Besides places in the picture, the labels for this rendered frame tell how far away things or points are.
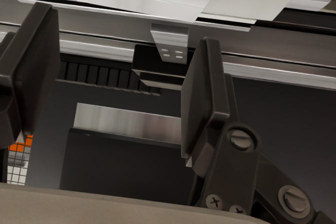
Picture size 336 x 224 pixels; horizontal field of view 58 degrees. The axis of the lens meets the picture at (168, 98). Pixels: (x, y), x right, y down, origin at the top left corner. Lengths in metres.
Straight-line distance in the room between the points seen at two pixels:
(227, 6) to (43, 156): 0.68
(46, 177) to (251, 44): 0.58
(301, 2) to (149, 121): 0.16
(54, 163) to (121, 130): 0.58
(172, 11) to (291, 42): 0.31
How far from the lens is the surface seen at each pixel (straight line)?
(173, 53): 0.37
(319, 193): 0.82
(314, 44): 0.53
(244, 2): 0.21
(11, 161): 1.95
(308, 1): 0.29
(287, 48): 0.51
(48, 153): 0.82
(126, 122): 0.24
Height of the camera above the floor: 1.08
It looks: 3 degrees down
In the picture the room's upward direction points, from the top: 172 degrees counter-clockwise
